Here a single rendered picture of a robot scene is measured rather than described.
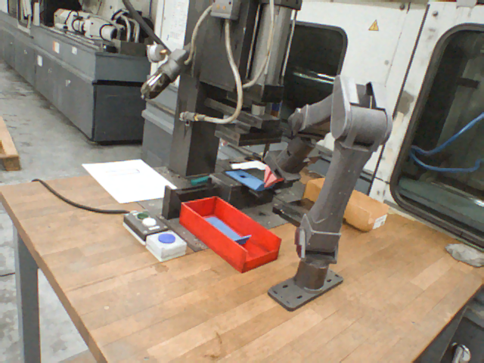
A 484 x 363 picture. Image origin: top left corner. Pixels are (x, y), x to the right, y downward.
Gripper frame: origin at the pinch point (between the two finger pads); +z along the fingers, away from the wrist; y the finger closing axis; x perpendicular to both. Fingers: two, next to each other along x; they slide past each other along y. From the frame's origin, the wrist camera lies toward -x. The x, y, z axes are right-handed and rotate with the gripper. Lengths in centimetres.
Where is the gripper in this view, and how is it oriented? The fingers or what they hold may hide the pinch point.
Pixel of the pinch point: (266, 184)
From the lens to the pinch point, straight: 109.0
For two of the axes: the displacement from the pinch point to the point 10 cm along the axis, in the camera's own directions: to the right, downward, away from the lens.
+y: -5.0, -7.9, 3.7
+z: -5.0, 6.1, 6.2
